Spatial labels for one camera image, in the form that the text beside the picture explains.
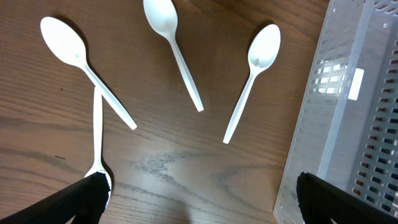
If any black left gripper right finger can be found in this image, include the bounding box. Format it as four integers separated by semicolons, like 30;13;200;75
296;172;397;224

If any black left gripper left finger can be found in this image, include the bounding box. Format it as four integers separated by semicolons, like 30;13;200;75
1;172;111;224

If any white plastic spoon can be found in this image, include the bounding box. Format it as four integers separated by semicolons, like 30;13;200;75
40;16;137;130
223;24;281;144
85;87;113;207
143;0;204;112

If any clear perforated plastic basket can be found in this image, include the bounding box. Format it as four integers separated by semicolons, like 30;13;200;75
273;0;397;223

